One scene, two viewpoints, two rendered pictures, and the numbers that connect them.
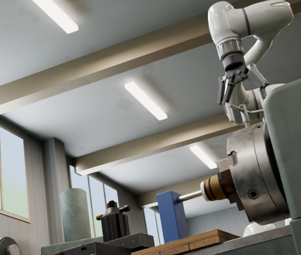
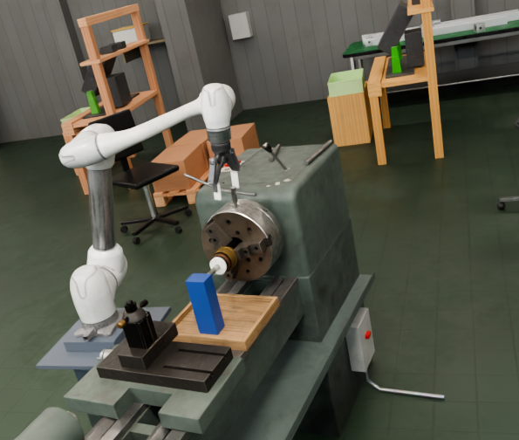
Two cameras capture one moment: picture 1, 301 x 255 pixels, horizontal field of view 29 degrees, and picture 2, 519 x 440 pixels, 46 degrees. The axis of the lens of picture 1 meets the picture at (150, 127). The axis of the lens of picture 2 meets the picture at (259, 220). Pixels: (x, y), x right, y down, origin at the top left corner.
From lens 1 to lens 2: 2.96 m
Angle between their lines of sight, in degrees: 96
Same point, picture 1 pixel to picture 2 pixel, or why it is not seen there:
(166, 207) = (211, 290)
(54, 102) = not seen: outside the picture
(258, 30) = not seen: hidden behind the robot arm
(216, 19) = (227, 106)
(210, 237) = (276, 304)
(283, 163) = (304, 241)
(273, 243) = (292, 293)
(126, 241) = (167, 336)
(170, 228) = (215, 308)
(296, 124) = (306, 213)
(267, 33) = not seen: hidden behind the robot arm
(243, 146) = (271, 230)
